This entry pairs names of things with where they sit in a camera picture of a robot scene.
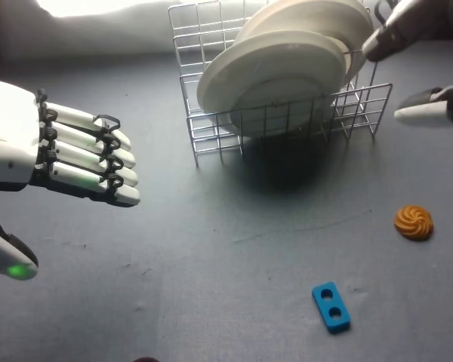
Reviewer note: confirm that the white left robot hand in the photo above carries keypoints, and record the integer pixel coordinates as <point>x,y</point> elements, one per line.
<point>7,143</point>

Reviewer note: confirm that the orange swirl cookie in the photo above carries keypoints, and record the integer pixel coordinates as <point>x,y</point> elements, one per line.
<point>414,223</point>

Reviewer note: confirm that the blue block with two holes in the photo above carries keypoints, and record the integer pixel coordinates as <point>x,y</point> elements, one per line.
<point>331,307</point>

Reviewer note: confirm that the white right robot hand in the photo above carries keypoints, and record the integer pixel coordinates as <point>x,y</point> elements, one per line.
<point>396,34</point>

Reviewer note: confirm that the dark brown round cookie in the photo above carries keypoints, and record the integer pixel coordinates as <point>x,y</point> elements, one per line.
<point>145,359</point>

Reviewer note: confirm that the white ceramic plate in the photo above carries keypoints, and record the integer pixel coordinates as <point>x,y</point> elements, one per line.
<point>317,19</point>
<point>272,75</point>

